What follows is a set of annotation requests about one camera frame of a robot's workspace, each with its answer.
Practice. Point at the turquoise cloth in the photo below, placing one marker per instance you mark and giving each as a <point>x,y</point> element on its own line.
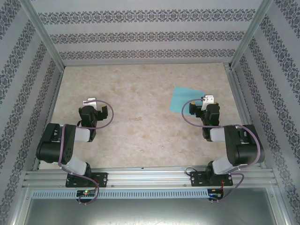
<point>182,98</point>

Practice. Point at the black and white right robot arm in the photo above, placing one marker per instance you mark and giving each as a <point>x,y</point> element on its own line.
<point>248,150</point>

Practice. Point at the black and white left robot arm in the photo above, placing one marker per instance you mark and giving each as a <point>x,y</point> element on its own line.
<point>54,145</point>

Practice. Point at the grey sheet metal panel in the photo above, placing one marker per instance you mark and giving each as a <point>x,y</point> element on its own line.
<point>150,213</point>

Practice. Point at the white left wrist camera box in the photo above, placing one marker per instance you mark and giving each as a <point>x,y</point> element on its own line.
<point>90,103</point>

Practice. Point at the aluminium table side rail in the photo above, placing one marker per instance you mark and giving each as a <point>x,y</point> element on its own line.
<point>239,98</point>
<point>55,93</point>

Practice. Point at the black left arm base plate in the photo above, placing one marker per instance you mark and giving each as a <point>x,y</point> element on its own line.
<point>103,179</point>

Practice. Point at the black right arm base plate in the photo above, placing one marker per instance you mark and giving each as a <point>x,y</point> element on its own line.
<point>195,180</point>

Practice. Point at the aluminium mounting rail beam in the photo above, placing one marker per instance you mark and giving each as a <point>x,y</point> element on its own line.
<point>145,178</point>

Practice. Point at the aluminium frame post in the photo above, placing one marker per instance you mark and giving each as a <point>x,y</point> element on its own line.
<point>252,30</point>
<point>42,30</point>

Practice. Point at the aluminium frame bar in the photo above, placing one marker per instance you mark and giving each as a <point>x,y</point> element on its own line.
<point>19,211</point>
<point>282,208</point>

